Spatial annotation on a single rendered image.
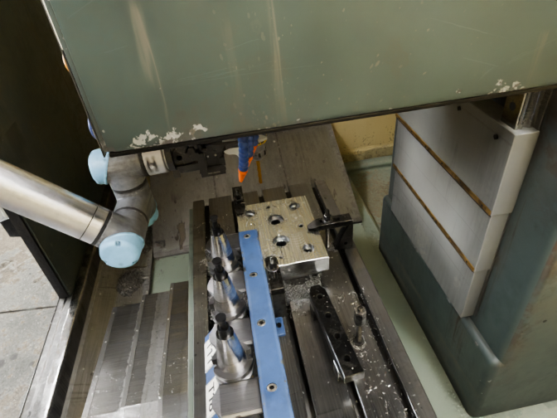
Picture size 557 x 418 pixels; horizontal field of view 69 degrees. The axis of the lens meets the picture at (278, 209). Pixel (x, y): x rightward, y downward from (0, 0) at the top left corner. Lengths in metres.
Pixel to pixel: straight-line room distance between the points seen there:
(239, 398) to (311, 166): 1.41
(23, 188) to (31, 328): 1.92
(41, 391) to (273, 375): 0.81
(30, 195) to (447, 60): 0.69
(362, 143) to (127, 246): 1.59
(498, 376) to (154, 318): 0.99
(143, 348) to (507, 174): 1.06
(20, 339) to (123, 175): 1.89
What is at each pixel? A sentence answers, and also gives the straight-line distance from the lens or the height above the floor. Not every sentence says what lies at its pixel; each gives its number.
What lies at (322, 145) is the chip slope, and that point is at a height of 0.80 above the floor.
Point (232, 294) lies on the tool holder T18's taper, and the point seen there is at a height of 1.26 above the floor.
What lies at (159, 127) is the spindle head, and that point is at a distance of 0.51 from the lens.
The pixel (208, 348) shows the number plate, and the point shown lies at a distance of 1.04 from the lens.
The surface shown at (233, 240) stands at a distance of 0.85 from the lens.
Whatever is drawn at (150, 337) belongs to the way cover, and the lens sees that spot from 1.37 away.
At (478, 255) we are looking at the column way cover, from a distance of 0.98.
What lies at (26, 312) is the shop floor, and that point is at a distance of 2.81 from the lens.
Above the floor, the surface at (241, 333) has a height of 1.22.
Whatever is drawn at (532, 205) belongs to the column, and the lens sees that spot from 0.88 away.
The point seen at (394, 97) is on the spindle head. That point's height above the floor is 1.56.
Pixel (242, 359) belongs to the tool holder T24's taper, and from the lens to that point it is 0.64.
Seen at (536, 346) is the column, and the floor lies 0.93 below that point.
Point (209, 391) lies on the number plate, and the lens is 0.98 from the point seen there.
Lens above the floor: 1.77
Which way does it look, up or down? 38 degrees down
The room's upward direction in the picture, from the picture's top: 6 degrees counter-clockwise
